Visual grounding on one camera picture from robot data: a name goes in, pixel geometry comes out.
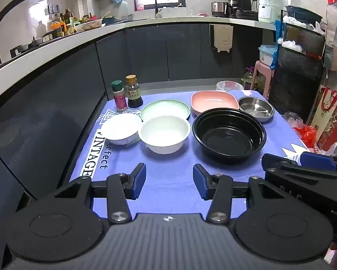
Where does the blue printed tablecloth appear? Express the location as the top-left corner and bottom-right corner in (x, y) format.
(68, 90), (310, 223)

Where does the white appliance under plastic cover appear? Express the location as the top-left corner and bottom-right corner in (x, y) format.
(258, 0), (290, 24)

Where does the cooking oil bottle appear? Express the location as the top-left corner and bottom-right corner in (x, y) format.
(243, 67), (259, 91)

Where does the white kitchen countertop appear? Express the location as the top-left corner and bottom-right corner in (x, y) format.
(0, 15), (278, 90)

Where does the black plastic bowl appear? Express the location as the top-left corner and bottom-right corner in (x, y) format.
(192, 108), (267, 165)

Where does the white container with blue lid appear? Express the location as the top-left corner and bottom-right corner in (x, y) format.
(259, 45), (278, 68)

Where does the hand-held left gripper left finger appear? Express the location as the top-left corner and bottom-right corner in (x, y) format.
(54, 162), (147, 225)

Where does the large white bowl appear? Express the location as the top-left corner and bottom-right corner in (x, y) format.
(138, 115), (191, 155)

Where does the black metal storage rack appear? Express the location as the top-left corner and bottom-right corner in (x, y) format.
(270, 8), (326, 124)

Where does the clear plastic bag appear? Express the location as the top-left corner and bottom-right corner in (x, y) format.
(282, 112), (304, 127)

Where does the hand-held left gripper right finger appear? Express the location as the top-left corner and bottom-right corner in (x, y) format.
(193, 164), (281, 223)

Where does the red plastic bag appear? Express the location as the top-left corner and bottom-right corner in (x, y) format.
(292, 125), (317, 148)

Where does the food tray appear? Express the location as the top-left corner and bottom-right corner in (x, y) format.
(74, 20), (103, 33)

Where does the small white ceramic bowl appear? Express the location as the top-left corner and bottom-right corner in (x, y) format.
(101, 114), (143, 146)

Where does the green round plate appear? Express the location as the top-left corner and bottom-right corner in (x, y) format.
(140, 99), (191, 121)

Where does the white hanging cabinet bin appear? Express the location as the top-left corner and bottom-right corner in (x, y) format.
(210, 24), (233, 53)

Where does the green cap spice jar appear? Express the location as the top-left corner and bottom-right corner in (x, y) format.
(110, 80), (129, 113)

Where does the gas stove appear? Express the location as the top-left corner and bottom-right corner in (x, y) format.
(9, 34), (53, 58)

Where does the trash bin with white bag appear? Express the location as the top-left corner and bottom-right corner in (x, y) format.
(216, 80), (244, 92)

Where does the black basin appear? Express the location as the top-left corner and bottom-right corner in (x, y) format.
(285, 6), (323, 24)

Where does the stainless steel bowl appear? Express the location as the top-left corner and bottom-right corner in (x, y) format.
(238, 96), (275, 123)

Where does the red gift bag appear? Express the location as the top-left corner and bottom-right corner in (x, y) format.
(309, 84), (337, 149)

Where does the stack of black pans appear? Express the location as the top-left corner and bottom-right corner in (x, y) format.
(232, 9), (259, 20)

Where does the pink plastic stool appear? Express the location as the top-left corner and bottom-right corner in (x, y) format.
(253, 60), (276, 99)

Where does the gold cap soy sauce bottle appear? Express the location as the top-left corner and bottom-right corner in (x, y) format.
(126, 75), (144, 109)

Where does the silver rice cooker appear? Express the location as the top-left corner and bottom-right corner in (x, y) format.
(211, 1), (231, 17)

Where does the pink square plate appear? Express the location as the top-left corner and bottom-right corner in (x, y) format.
(191, 90), (240, 117)

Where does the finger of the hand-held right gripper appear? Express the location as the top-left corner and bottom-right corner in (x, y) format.
(299, 151), (337, 173)
(261, 153), (302, 175)

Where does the group of condiment bottles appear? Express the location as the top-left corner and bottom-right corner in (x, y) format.
(49, 8), (76, 37)

